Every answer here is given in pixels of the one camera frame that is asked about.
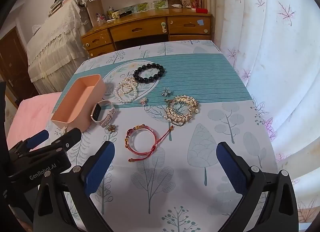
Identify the wooden desk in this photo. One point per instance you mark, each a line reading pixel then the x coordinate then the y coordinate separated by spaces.
pixel 140 30

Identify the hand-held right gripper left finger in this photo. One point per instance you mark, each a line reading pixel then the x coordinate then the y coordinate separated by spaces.
pixel 100 167

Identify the green white hook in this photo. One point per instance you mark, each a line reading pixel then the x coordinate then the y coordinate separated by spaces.
pixel 163 26

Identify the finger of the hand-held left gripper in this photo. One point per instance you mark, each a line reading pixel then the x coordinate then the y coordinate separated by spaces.
pixel 37 138
pixel 71 135

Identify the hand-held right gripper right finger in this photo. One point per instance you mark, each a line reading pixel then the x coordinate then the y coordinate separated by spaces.
pixel 232 169

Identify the grey flower brooch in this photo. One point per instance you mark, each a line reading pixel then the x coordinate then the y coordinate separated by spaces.
pixel 166 91

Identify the brown wooden door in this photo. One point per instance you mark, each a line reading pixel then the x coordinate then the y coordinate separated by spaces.
pixel 12 54

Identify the pink plastic storage box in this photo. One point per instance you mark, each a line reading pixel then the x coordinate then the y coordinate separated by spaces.
pixel 75 96

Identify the small gold flower earring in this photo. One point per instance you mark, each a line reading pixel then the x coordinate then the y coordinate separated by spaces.
pixel 111 128

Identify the lace covered cabinet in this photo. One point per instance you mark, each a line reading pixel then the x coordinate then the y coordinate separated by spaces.
pixel 55 41

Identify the tree print tablecloth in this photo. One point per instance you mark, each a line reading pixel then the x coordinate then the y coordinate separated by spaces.
pixel 200 197

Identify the pink bed sheet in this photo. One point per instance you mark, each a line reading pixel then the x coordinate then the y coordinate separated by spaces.
pixel 30 111

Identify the red box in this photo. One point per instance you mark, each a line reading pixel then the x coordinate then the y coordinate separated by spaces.
pixel 202 10

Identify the blue sticker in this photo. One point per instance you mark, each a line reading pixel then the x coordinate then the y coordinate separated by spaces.
pixel 200 22

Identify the white smartwatch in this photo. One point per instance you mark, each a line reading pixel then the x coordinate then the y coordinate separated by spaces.
pixel 97 111

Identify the white leaf print curtain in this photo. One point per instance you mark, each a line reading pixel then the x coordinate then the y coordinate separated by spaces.
pixel 275 71

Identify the patterned paper bag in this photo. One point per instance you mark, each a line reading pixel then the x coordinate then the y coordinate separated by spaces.
pixel 186 0

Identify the white tube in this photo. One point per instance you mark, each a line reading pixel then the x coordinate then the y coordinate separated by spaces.
pixel 176 5

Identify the stack of books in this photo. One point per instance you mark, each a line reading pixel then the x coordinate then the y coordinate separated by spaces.
pixel 58 4

